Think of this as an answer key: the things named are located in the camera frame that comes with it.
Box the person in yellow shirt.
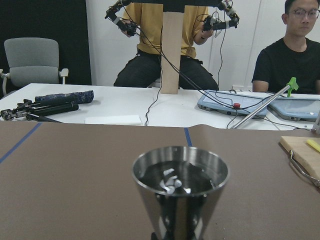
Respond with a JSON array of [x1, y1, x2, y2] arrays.
[[104, 0, 240, 91]]

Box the slanted metal rod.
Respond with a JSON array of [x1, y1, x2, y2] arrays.
[[231, 77, 299, 129]]

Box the bamboo cutting board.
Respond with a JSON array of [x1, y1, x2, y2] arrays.
[[279, 136, 320, 188]]

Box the right teach pendant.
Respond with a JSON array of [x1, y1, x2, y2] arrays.
[[267, 97, 320, 122]]

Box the yellow plastic knife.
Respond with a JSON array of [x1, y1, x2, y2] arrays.
[[306, 139, 320, 152]]

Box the aluminium frame post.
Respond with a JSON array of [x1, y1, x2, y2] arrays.
[[311, 112, 320, 135]]

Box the cardboard upright panel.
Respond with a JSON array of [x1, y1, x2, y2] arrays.
[[160, 11, 184, 95]]

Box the grey office chair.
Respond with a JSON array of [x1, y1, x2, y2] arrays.
[[0, 37, 69, 97]]

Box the man in black shirt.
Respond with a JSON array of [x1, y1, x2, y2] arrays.
[[251, 0, 320, 95]]

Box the left teach pendant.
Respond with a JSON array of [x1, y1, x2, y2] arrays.
[[197, 90, 269, 116]]

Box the dark blue folded umbrella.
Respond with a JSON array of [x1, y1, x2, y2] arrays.
[[34, 90, 94, 104]]

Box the steel jigger cup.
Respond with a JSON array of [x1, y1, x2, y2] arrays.
[[131, 146, 230, 240]]

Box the black tripod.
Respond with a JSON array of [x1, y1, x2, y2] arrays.
[[0, 97, 79, 123]]

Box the teach pendant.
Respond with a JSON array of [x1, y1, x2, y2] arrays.
[[197, 90, 269, 116], [267, 97, 320, 122]]

